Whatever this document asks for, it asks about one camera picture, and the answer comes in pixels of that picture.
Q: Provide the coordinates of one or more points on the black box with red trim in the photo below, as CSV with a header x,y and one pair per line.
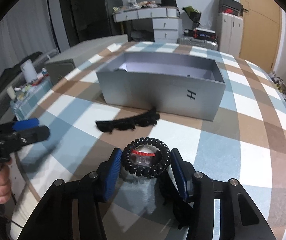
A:
x,y
204,33

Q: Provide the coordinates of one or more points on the black wrapped bouquet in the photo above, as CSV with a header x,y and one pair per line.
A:
x,y
193,15

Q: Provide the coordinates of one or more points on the white desk with drawers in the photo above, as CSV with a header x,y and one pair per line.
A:
x,y
165,25

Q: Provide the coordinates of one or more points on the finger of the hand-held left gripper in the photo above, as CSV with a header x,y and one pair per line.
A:
x,y
36,135
26,124

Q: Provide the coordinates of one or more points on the dark wardrobe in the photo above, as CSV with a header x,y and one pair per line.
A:
x,y
64,15

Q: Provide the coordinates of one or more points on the cluttered side table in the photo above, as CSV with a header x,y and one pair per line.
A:
x,y
30,97

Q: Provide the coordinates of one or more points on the dark cloth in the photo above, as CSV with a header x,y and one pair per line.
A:
x,y
15,67

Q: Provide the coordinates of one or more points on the pile of loose shoes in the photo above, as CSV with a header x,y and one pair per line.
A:
x,y
279,85

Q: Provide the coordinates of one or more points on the white upright suitcase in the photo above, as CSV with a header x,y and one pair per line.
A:
x,y
229,32

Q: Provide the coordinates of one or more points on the desk clutter pile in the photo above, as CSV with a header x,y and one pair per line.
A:
x,y
138,5

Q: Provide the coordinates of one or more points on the white curtain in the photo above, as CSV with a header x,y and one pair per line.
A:
x,y
30,25

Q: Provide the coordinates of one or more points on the black red shoebox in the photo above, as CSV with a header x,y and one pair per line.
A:
x,y
229,10

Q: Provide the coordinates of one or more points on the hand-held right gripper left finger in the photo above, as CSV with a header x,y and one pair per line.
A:
x,y
113,175

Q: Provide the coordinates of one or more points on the low grey storage box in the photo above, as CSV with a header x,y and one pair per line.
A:
x,y
83,52

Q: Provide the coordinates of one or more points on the white cup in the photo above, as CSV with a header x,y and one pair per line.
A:
x,y
28,71

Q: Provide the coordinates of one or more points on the silver cardboard box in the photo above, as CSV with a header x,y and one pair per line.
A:
x,y
158,92

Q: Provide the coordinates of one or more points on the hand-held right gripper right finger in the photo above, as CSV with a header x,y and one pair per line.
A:
x,y
179,175

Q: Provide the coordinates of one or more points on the silver flat suitcase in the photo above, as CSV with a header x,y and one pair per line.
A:
x,y
198,44

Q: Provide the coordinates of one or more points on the long black hair clip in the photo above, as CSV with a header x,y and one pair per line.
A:
x,y
128,123

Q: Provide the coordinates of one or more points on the checked tablecloth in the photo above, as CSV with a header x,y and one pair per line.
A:
x,y
233,142

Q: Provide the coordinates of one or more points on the grey bag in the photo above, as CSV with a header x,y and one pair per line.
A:
x,y
141,35

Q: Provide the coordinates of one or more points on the small clear red-capped container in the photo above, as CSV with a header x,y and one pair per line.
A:
x,y
143,158

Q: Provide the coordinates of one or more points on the person's left hand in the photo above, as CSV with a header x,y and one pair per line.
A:
x,y
1,187

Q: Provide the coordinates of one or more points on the wooden door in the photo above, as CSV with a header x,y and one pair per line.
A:
x,y
260,25

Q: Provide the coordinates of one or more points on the dark refrigerator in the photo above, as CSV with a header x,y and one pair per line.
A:
x,y
93,12

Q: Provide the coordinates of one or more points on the plain black shoebox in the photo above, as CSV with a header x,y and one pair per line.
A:
x,y
229,3

